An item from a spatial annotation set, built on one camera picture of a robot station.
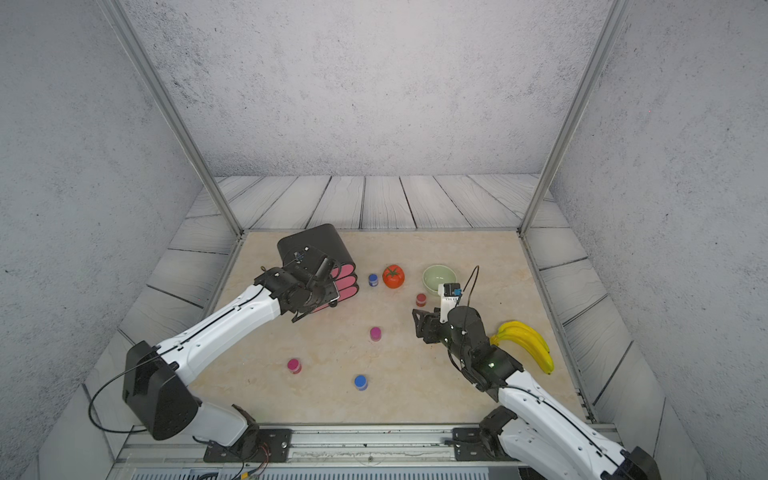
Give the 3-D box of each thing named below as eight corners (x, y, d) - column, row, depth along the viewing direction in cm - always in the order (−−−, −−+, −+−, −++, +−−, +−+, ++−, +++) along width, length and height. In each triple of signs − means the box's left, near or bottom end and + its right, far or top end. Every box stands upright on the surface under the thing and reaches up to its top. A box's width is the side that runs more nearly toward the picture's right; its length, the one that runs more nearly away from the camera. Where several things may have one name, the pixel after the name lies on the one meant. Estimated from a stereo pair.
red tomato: (388, 292, 104) (388, 282, 100) (381, 277, 108) (381, 268, 104) (406, 286, 106) (406, 276, 102) (398, 272, 110) (398, 262, 106)
